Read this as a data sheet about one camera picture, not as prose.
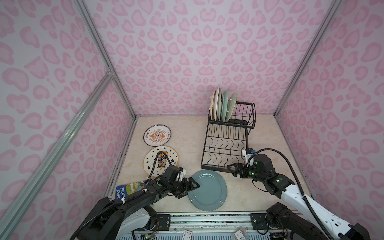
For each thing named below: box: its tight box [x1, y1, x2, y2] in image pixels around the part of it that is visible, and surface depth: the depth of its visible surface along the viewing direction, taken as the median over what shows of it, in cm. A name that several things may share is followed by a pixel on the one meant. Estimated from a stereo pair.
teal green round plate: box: [187, 169, 228, 211], surface depth 84 cm
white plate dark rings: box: [214, 87, 220, 121], surface depth 78 cm
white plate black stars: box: [143, 146, 179, 178], surface depth 97 cm
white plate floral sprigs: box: [217, 87, 222, 122], surface depth 78 cm
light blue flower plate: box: [221, 90, 229, 123], surface depth 80 cm
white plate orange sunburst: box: [143, 124, 172, 147], surface depth 109 cm
